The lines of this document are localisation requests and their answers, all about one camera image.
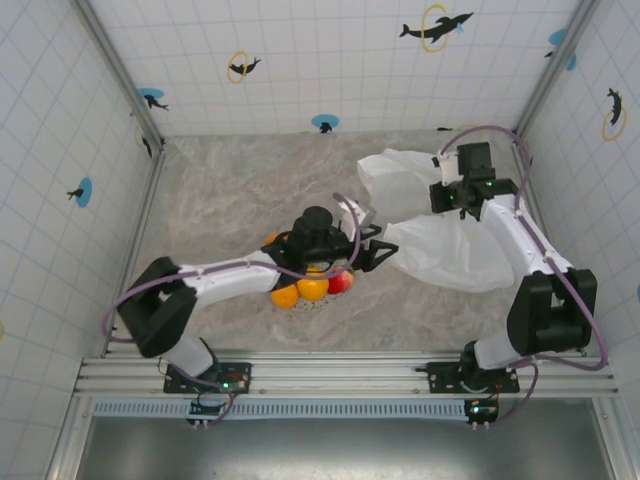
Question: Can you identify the grey metal sheet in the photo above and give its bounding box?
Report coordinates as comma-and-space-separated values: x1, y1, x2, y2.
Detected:
74, 399, 616, 480

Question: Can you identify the red strawberry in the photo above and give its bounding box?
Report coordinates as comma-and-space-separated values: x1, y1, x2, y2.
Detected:
327, 268, 357, 295

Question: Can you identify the white plastic bag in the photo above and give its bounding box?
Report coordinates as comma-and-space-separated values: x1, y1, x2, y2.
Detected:
355, 147, 516, 295

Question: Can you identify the aluminium table side rail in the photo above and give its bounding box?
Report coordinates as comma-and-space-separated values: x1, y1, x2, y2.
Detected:
102, 144, 169, 357

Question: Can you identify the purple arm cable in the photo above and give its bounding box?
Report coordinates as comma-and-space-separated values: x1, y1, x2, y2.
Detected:
102, 192, 362, 346
439, 124, 610, 429

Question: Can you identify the aluminium frame post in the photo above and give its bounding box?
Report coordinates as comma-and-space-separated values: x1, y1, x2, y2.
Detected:
514, 0, 600, 136
73, 0, 166, 149

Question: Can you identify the white slotted cable duct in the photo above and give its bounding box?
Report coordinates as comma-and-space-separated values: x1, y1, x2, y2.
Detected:
92, 399, 501, 419

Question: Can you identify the aluminium mounting rail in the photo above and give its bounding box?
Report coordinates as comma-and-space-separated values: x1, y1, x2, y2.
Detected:
73, 351, 620, 400

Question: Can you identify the small controller board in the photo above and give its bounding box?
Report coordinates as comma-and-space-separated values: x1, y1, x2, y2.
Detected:
463, 398, 500, 430
187, 392, 236, 427

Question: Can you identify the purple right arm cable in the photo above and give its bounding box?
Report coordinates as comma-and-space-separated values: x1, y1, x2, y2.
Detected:
439, 124, 610, 429

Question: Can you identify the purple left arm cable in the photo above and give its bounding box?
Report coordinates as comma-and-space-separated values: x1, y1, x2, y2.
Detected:
102, 192, 362, 346

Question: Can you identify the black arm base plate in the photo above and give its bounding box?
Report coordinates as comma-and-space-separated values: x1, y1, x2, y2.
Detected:
163, 361, 253, 395
416, 360, 521, 395

